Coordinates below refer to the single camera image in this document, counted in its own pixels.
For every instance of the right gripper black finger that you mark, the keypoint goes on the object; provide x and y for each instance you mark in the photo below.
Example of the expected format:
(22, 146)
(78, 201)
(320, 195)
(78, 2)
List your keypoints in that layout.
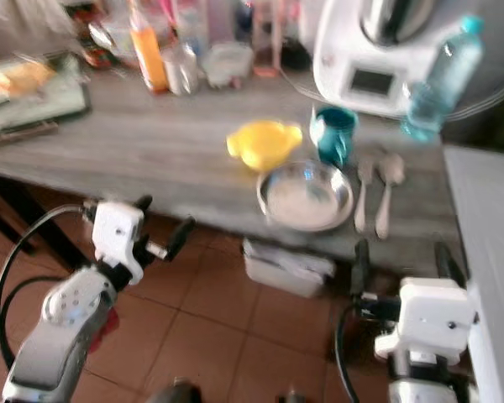
(447, 262)
(361, 269)

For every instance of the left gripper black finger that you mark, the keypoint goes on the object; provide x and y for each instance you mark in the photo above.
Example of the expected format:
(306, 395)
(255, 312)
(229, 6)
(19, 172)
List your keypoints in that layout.
(181, 235)
(144, 202)

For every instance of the teal mug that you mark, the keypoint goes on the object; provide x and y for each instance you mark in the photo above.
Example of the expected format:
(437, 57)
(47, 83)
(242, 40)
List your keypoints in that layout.
(336, 134)

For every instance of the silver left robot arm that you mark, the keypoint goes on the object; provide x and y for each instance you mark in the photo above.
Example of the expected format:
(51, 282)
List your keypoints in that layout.
(63, 327)

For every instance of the white plastic folding table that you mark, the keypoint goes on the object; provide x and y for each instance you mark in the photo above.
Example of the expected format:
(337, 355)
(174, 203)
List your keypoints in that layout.
(487, 252)

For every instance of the grey wood grain table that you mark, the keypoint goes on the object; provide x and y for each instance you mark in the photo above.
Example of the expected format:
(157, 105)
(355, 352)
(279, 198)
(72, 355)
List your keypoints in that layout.
(168, 143)

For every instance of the white plastic storage box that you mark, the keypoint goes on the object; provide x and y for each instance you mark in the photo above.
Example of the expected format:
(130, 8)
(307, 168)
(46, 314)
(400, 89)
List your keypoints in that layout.
(286, 269)

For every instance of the steel fork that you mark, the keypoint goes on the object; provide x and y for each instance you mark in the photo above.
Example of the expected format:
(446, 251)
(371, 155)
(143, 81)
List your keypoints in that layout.
(363, 189)

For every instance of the round steel plate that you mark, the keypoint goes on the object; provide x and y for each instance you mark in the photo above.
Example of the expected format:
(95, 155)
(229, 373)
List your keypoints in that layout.
(304, 198)

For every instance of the red cloth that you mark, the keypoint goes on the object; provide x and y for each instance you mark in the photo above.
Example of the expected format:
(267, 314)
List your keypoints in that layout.
(105, 327)

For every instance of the steel spoon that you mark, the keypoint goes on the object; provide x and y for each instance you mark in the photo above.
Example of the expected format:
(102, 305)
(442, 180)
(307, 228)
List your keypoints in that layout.
(391, 170)

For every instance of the yellow plastic bowl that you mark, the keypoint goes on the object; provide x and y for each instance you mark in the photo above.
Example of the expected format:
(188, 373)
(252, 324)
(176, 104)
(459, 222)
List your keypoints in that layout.
(262, 144)

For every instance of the grey robot right leg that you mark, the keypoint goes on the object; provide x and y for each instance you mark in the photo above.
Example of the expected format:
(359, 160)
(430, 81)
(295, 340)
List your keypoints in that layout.
(294, 396)

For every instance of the grey robot leg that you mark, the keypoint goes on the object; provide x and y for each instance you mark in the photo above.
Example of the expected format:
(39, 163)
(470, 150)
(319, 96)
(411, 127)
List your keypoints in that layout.
(175, 393)
(294, 396)

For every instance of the white mug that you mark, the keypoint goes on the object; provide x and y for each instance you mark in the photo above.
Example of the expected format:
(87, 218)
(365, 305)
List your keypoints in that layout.
(181, 70)

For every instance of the green tray black rim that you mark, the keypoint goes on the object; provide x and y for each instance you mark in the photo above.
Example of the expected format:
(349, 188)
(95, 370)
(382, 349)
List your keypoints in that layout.
(34, 111)

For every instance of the grey robot left leg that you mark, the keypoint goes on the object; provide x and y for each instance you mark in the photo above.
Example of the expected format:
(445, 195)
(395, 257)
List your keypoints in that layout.
(175, 393)

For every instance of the orange sauce squeeze bottle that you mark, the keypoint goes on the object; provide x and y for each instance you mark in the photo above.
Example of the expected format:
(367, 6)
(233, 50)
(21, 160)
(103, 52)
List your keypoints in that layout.
(148, 59)

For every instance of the small red bowl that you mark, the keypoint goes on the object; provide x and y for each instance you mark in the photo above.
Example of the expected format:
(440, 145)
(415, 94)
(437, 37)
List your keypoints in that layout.
(94, 57)

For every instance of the small clear lidded container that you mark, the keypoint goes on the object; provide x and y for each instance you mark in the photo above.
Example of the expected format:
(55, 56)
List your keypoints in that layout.
(227, 65)

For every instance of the piece of bread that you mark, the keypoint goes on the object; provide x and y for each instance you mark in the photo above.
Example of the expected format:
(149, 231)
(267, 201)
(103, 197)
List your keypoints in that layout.
(18, 77)

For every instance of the blue capped water bottle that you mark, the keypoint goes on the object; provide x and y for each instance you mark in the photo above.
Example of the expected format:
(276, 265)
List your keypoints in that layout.
(445, 80)

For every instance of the tall pink bottle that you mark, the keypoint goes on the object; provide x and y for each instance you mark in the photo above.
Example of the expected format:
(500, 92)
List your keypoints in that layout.
(269, 42)

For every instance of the white kitchen machine steel bowl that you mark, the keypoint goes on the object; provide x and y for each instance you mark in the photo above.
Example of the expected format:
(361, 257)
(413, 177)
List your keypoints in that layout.
(336, 63)

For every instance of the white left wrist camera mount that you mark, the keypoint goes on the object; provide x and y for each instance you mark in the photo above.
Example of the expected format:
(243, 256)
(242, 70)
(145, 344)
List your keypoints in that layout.
(119, 233)

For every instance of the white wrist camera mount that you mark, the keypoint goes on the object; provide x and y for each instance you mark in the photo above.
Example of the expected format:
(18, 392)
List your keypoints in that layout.
(119, 233)
(428, 315)

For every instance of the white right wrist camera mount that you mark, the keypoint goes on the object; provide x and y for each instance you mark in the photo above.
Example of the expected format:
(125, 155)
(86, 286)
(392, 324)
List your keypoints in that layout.
(428, 315)

